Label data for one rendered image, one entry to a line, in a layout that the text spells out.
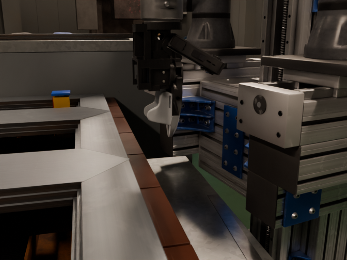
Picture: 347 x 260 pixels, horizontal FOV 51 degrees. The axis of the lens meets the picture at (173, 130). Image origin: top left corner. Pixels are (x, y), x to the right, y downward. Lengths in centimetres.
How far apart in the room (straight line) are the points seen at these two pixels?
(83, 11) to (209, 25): 281
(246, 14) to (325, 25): 455
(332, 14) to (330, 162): 26
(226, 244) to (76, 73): 96
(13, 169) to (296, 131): 49
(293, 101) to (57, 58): 106
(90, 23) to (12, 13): 392
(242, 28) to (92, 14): 229
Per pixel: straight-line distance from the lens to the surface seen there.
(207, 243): 76
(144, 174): 69
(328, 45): 71
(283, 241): 110
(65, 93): 126
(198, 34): 109
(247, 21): 528
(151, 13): 64
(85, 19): 382
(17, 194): 63
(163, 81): 65
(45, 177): 65
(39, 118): 108
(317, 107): 64
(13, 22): 760
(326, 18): 73
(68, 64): 148
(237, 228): 81
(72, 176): 65
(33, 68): 149
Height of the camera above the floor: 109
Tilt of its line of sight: 15 degrees down
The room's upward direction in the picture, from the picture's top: straight up
